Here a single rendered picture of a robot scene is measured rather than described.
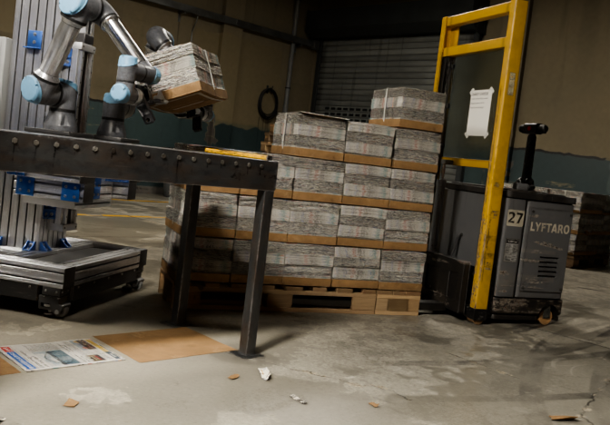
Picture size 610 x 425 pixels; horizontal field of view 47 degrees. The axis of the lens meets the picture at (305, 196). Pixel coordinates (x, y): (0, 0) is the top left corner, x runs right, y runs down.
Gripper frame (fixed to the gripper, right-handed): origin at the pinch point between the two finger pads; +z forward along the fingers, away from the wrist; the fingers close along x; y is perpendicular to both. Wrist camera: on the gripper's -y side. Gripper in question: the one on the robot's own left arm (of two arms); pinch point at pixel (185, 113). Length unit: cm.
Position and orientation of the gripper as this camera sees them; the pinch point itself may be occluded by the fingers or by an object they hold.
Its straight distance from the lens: 357.8
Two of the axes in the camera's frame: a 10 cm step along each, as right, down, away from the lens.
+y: -2.3, -9.7, 0.2
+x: 9.5, -2.3, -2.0
